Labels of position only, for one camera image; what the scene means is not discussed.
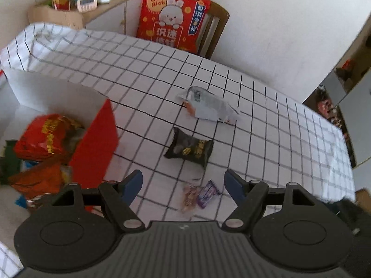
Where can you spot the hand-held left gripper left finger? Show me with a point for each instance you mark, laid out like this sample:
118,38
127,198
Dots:
132,186

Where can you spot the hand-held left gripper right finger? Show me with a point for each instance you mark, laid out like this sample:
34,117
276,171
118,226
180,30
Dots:
234,186

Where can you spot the purple candy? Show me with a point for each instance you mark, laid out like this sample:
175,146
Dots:
207,194

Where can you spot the brown candy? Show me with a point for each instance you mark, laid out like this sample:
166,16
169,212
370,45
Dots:
189,198

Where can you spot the red cardboard box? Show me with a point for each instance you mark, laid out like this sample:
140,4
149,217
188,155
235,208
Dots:
95,150

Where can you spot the orange snack bag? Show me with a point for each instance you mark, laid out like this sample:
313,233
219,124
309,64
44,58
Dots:
34,179

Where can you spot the large red snack bag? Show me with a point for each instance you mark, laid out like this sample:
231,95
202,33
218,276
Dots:
37,142

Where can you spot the checked white tablecloth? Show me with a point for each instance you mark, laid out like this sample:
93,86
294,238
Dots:
260,139

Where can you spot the black snack packet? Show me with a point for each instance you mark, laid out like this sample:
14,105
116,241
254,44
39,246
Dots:
188,149

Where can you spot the silver snack packet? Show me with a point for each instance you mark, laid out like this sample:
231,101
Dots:
208,107

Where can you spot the dark green snack packet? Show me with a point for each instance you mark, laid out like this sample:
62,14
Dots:
10,162

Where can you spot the grey cabinet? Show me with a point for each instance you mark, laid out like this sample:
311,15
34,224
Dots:
356,101

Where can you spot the wooden chair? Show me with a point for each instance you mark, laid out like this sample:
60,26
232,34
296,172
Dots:
217,26

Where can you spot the red rabbit cushion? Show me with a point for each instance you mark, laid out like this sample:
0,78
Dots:
162,26

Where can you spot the wooden sideboard cabinet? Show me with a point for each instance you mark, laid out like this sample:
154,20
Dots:
107,20

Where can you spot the white kitchen timer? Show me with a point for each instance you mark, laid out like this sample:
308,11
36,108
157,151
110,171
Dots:
86,3

